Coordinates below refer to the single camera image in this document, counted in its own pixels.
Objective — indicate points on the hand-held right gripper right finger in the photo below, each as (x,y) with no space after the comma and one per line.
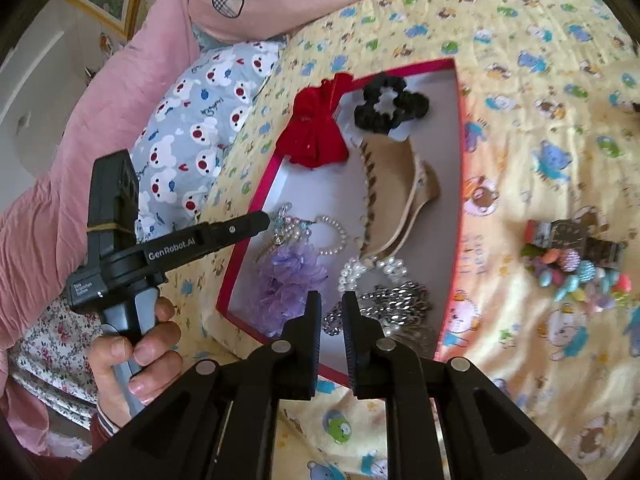
(357,355)

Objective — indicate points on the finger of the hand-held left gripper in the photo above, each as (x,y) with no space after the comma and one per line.
(235,230)

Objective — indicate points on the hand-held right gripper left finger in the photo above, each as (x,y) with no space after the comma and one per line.
(307,350)

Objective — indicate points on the purple ruffled scrunchie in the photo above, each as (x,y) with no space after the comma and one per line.
(290,285)

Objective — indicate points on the red velvet hair bow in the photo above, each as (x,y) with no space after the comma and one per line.
(310,135)

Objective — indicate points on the beige hair claw clip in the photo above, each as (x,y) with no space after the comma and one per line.
(395,175)

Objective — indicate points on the black scrunchie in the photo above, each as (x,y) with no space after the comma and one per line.
(367,115)

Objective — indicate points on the red box with white inside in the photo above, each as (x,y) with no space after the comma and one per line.
(440,125)

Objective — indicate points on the person's left forearm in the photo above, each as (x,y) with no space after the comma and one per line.
(102,427)

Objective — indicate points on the person's left hand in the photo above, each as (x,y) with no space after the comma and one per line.
(107,370)

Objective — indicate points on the pink velvet blanket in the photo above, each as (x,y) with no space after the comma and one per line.
(75,125)

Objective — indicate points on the blue bear print pillow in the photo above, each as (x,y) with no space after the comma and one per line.
(200,120)

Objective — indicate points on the floral cloth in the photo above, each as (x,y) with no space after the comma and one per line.
(55,350)

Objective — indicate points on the dark patterned hair clip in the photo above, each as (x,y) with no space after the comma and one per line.
(585,240)

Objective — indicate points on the yellow bear print blanket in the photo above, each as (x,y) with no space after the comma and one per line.
(525,135)

